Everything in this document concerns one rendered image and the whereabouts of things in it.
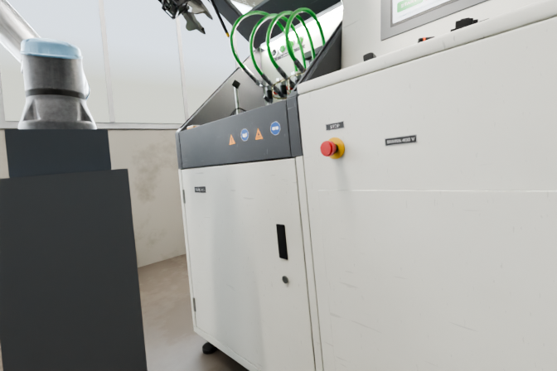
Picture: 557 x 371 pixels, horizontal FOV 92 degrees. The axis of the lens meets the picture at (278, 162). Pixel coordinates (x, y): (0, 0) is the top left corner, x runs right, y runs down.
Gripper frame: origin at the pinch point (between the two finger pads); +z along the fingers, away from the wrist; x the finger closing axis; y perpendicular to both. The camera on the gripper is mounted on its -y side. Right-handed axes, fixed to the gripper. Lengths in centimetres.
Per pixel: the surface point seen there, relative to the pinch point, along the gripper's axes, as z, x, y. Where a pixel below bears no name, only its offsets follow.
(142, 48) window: -65, -149, -71
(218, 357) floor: 90, -47, 85
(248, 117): 31.9, 9.4, 25.9
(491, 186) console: 65, 60, 41
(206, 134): 26.1, -14.4, 27.0
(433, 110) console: 53, 56, 32
